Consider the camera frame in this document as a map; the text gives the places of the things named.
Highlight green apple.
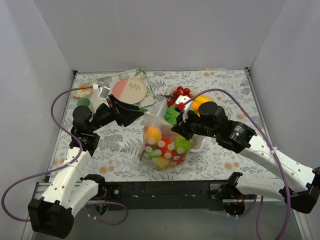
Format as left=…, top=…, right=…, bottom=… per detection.
left=174, top=135, right=193, bottom=155

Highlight red yellow apple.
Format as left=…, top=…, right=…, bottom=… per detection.
left=155, top=138, right=175, bottom=159

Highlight clear dotted zip bag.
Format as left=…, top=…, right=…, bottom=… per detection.
left=139, top=112, right=196, bottom=169

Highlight pink peach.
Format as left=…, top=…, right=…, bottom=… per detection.
left=143, top=126, right=162, bottom=146

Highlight yellow lemon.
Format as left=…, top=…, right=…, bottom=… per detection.
left=155, top=156, right=171, bottom=169

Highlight light green chayote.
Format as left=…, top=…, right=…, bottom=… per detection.
left=142, top=145, right=157, bottom=160

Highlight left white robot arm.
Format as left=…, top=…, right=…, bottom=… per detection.
left=28, top=95, right=144, bottom=239

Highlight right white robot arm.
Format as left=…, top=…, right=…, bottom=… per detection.
left=172, top=99, right=320, bottom=214

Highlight green lettuce leaf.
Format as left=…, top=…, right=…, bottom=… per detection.
left=164, top=105, right=180, bottom=126

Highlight pink and cream plate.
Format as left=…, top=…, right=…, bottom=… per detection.
left=111, top=78, right=147, bottom=105

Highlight white plastic fruit tray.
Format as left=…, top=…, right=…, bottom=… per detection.
left=156, top=85, right=207, bottom=153

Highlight yellow bell pepper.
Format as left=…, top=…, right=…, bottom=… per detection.
left=192, top=95, right=212, bottom=116

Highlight green cup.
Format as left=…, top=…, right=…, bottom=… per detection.
left=76, top=97, right=92, bottom=108

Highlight red lychee bunch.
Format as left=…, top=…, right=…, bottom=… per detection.
left=161, top=86, right=193, bottom=107

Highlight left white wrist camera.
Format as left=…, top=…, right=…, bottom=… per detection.
left=99, top=86, right=111, bottom=100

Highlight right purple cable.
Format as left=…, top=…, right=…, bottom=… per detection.
left=183, top=88, right=292, bottom=240

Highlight purple cable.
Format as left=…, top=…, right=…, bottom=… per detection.
left=1, top=84, right=129, bottom=226
left=183, top=88, right=292, bottom=240

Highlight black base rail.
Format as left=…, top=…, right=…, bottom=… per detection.
left=86, top=172, right=261, bottom=217

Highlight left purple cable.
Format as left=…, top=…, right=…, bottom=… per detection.
left=1, top=84, right=129, bottom=226

